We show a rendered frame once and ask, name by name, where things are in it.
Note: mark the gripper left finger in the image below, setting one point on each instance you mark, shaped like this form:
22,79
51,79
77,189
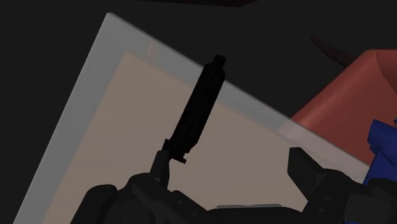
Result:
145,198

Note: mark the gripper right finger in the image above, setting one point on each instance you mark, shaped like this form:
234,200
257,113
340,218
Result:
335,195

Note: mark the blue blocky object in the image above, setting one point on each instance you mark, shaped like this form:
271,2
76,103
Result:
383,149

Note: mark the beige table with grey rim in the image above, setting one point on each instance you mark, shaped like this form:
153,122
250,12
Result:
130,130

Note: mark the black long cylindrical object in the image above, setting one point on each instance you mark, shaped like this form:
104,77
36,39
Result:
198,108

